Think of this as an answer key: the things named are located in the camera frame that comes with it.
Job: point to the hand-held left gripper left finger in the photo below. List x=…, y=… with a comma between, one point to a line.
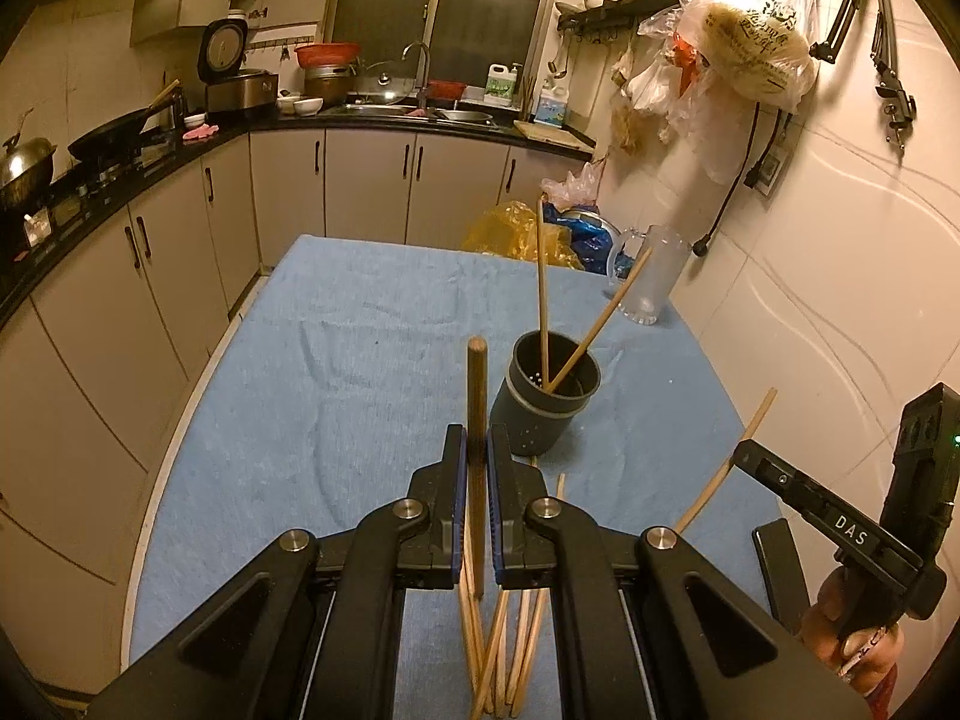
x=454, y=525

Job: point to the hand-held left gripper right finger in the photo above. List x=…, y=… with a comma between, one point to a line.
x=495, y=525

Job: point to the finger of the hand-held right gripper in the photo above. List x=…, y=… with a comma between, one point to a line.
x=817, y=510
x=781, y=570

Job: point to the black utensil holder cup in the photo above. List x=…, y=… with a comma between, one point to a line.
x=536, y=420

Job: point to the pile of wooden chopsticks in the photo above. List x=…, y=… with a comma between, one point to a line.
x=487, y=652

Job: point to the dark wooden chopstick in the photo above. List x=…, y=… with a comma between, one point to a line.
x=477, y=397

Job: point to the person's right hand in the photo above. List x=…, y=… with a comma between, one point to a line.
x=832, y=634

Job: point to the blue table cloth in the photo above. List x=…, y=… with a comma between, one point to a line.
x=330, y=390

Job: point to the yellow plastic bag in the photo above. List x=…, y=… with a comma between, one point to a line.
x=510, y=236

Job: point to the blue plastic bag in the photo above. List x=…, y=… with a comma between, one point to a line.
x=589, y=236

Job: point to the pale pink plastic bag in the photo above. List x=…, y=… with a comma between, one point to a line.
x=574, y=184

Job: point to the grey lower kitchen cabinets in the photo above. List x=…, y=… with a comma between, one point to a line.
x=360, y=180

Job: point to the wooden cutting board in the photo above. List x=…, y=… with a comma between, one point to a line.
x=555, y=135

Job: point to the steel sink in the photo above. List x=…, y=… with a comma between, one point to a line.
x=375, y=111

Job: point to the white bottle blue label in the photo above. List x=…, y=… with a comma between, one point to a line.
x=550, y=105

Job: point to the small red colander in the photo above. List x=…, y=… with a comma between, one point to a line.
x=444, y=88

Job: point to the white bottle green label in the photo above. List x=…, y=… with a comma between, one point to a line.
x=501, y=86

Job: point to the glass pot lid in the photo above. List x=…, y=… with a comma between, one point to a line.
x=386, y=86

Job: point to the white bowls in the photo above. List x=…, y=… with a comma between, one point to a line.
x=300, y=105

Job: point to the black kitchen counter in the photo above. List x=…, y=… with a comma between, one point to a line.
x=247, y=124

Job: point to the clear hanging plastic bags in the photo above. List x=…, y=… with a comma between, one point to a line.
x=660, y=82

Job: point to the brown cooking pot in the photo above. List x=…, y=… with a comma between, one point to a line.
x=326, y=86

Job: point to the steel faucet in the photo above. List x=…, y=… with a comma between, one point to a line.
x=424, y=67

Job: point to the hanging ladle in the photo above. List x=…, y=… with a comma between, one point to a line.
x=556, y=64

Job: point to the pink cloth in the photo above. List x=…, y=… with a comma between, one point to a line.
x=201, y=133

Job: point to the small white bowl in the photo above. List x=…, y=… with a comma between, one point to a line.
x=194, y=120

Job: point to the red basin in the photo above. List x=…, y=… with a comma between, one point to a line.
x=326, y=55

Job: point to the rice cooker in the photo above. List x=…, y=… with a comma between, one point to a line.
x=236, y=86

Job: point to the wooden spatula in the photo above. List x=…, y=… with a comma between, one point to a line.
x=163, y=96

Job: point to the black frying pan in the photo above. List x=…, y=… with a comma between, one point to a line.
x=109, y=136

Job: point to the dark kitchen window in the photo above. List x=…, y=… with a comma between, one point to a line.
x=442, y=0

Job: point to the steel wok with lid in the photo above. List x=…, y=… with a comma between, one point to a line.
x=26, y=169

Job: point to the wall power socket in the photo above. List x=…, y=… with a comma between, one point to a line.
x=769, y=169

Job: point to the black wall shelf rack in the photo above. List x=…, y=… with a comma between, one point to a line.
x=622, y=4

